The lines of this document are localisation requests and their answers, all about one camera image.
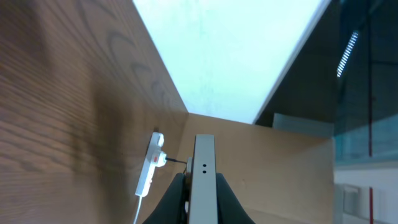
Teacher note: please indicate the cardboard barrier board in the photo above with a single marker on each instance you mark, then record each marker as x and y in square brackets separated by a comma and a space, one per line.
[277, 176]

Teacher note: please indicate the white USB charger adapter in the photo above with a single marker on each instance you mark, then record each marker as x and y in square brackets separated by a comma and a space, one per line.
[159, 158]

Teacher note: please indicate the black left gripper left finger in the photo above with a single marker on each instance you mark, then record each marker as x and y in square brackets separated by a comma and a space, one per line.
[171, 208]

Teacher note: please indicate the white power strip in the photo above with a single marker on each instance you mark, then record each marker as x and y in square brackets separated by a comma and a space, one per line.
[147, 172]

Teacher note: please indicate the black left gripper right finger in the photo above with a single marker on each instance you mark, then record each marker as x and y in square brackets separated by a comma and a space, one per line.
[230, 211]

